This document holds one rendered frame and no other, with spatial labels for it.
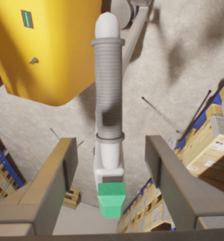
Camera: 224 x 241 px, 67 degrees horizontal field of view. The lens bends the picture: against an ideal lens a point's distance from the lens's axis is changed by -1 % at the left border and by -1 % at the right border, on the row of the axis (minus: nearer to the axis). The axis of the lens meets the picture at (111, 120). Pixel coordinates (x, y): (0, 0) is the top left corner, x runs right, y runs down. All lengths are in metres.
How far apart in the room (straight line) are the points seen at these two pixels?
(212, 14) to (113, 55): 1.40
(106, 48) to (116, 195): 0.18
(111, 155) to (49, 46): 0.64
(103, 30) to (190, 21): 1.37
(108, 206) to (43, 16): 0.67
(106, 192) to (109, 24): 0.21
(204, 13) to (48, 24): 1.13
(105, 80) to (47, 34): 0.59
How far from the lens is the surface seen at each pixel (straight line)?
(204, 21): 1.58
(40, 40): 0.80
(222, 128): 1.42
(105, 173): 0.26
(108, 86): 0.21
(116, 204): 0.25
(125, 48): 0.61
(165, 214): 2.03
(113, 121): 0.21
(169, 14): 1.54
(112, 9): 1.11
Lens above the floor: 1.49
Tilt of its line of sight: 42 degrees down
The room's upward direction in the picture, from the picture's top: 161 degrees counter-clockwise
